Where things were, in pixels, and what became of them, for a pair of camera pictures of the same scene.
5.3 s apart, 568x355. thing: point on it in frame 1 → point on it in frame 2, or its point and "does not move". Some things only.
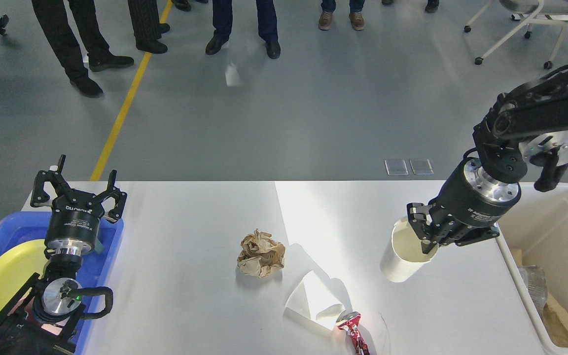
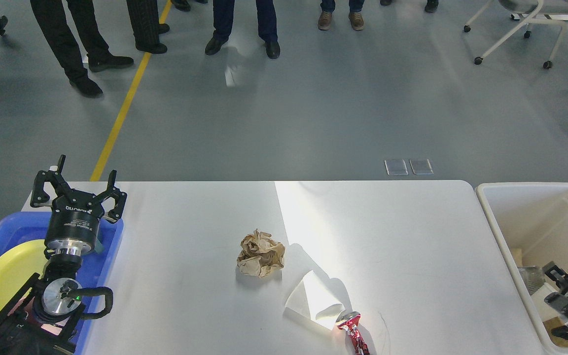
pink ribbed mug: [30, 311] does not move
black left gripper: [73, 228] does not move
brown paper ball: [260, 255] does not move
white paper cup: [403, 255] → [546, 311]
